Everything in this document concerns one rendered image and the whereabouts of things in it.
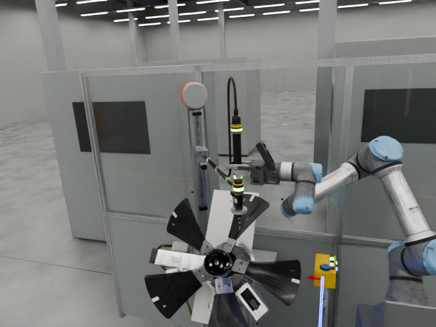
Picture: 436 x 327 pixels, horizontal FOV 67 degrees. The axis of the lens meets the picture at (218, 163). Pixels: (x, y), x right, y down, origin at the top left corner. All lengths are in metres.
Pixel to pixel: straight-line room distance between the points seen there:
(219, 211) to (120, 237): 1.12
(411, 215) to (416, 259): 0.16
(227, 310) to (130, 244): 1.38
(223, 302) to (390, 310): 0.65
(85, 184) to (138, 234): 1.66
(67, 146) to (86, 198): 0.63
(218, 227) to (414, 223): 0.94
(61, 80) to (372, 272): 3.39
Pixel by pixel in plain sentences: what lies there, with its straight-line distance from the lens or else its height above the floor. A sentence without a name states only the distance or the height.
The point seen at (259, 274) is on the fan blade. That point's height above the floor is 1.18.
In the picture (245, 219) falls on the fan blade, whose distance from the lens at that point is 1.55.
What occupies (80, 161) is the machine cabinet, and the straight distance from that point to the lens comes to 4.10.
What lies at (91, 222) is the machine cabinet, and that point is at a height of 0.28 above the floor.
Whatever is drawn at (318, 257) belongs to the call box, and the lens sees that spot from 1.86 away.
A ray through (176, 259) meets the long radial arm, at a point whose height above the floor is 1.12.
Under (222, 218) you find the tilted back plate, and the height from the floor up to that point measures 1.24.
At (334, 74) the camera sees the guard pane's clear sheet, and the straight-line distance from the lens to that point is 1.96.
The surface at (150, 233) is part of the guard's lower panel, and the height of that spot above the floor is 0.85.
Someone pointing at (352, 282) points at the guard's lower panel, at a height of 0.69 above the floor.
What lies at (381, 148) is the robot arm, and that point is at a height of 1.71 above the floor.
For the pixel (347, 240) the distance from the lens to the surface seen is 2.22.
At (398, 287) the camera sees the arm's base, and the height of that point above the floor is 1.21.
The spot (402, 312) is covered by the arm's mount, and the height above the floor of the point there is 1.15.
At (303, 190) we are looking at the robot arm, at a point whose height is 1.60.
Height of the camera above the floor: 2.06
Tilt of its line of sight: 17 degrees down
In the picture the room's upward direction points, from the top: 3 degrees counter-clockwise
